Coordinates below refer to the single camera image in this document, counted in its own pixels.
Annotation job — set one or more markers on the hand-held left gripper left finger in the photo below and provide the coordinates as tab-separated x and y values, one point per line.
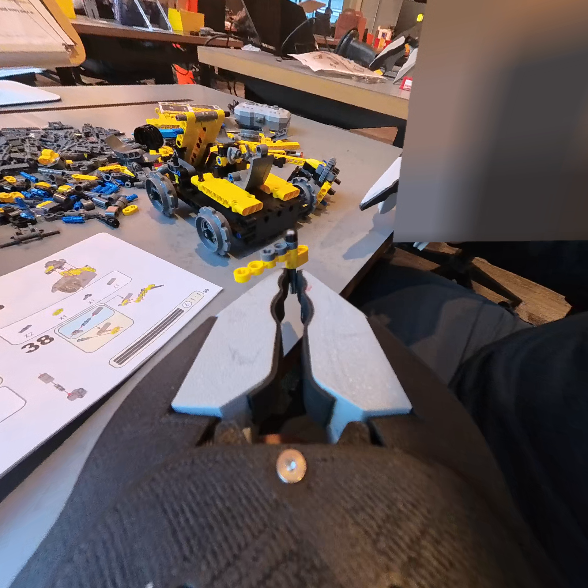
230	363

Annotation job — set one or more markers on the yellow grey wheel assembly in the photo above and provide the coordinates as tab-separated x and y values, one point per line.
322	188

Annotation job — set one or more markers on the grey toy battery box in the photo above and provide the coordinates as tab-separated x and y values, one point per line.
262	115

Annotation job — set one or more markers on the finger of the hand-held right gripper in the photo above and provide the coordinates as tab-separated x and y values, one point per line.
384	188

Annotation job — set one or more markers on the long grey table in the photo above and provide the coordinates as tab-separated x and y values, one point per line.
303	87

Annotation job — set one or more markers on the yellow black toy vehicle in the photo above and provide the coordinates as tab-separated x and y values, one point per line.
230	193

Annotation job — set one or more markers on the pile of toy parts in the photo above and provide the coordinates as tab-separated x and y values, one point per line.
55	175

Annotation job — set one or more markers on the instruction sheet on wooden stand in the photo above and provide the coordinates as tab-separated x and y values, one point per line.
32	32

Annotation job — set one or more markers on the small yellow toy beam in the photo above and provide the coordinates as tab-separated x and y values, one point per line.
248	270

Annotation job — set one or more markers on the white paper sheet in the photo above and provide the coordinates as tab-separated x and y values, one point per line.
331	62

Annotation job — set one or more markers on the grey desk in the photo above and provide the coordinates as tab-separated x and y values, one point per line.
349	234

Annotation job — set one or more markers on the white instruction booklet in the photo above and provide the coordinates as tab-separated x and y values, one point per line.
92	349

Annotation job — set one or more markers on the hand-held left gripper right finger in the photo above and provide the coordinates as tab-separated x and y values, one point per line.
358	367

